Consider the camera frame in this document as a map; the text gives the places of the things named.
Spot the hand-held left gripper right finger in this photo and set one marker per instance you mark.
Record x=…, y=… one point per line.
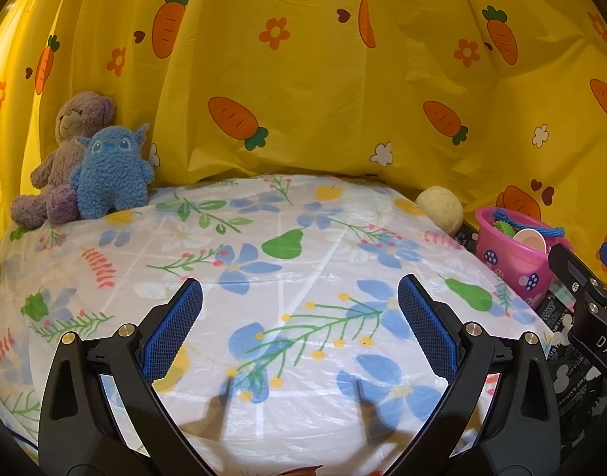
x=427, y=327

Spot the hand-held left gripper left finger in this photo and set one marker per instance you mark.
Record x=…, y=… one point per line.
x=174, y=327

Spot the white paper cup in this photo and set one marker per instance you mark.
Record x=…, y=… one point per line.
x=529, y=238

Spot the pink plastic bucket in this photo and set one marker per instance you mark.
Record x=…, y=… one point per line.
x=511, y=267

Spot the green spiky toy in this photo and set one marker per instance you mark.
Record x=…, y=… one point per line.
x=506, y=228

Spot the pastel checked packet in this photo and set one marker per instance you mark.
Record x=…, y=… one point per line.
x=561, y=292

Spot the cream plush toy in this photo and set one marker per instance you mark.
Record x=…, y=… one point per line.
x=439, y=208

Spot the floral plastic tablecloth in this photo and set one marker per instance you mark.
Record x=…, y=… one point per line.
x=283, y=267

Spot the blue plush monster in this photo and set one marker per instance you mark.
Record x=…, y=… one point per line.
x=110, y=178

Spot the purple teddy bear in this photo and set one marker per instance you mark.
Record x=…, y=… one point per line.
x=75, y=114

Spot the yellow carrot print curtain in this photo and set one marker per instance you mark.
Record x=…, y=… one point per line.
x=308, y=84

